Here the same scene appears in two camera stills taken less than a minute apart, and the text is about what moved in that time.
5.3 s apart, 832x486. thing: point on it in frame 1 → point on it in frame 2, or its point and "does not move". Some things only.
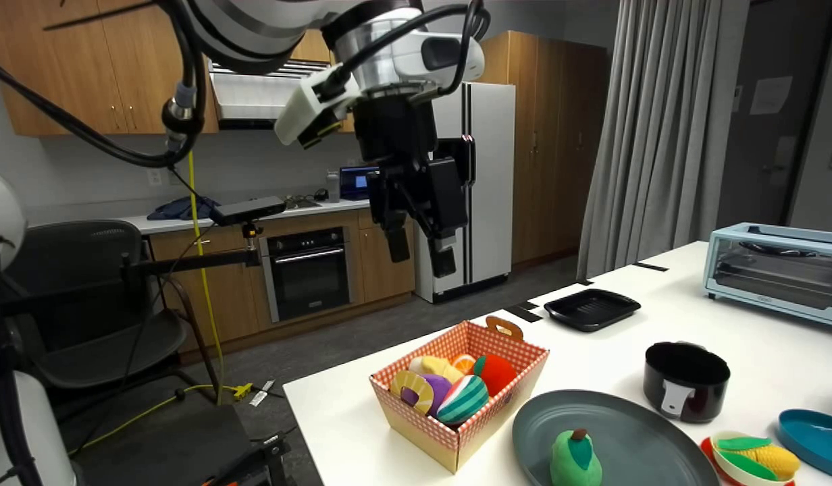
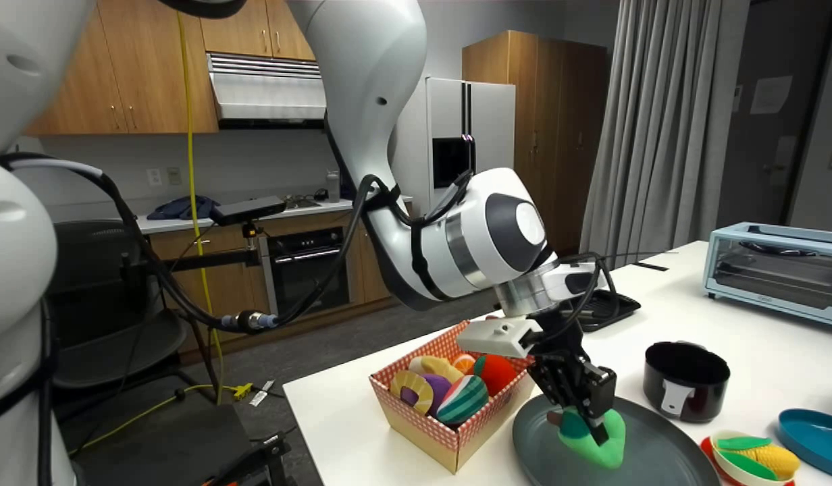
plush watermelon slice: [466, 401] does not move
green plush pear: [577, 461] → [580, 438]
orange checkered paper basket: [462, 392] does not move
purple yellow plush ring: [424, 392] does not move
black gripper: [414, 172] → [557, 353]
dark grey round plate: [634, 440] does not move
